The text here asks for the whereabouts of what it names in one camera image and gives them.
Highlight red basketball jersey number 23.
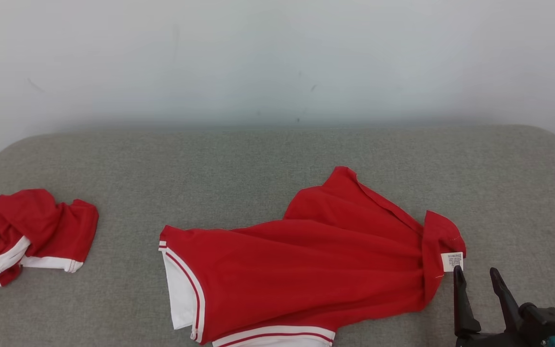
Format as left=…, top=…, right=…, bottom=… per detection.
left=159, top=166, right=467, bottom=347

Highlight red white-trimmed basketball shorts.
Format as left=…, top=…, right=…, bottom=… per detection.
left=0, top=188, right=100, bottom=287

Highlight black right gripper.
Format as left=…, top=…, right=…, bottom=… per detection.
left=453, top=265, right=555, bottom=347

